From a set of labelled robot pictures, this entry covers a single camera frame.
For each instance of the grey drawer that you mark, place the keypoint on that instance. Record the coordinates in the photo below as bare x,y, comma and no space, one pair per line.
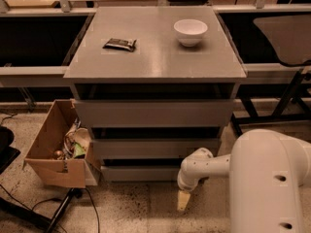
150,148
139,173
154,114

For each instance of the grey top drawer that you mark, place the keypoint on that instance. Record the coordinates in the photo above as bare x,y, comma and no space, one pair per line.
154,114

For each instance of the green packet in box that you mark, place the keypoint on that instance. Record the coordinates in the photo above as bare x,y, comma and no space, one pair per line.
79,151

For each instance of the white ceramic bowl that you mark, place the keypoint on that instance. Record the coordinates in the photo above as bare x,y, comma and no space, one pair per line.
190,32

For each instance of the black table frame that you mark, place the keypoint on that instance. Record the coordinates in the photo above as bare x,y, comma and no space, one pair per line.
288,94

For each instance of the black object at left edge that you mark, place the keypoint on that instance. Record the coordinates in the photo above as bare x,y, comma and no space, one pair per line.
7,153

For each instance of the grey drawer cabinet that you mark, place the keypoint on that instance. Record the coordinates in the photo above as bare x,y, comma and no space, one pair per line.
159,69

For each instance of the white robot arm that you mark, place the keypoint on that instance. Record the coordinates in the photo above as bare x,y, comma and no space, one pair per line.
265,169

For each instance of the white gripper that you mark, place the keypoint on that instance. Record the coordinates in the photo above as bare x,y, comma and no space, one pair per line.
187,183

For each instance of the grey middle drawer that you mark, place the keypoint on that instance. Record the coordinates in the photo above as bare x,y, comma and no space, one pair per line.
150,148

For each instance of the open cardboard box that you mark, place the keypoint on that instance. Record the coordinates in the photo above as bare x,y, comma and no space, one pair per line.
51,153

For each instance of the grey bottom drawer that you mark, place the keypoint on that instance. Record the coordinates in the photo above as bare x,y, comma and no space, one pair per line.
139,173

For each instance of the dark snack packet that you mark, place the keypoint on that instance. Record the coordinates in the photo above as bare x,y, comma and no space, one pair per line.
120,44

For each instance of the black stand leg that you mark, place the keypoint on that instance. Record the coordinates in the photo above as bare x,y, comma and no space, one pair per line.
59,213

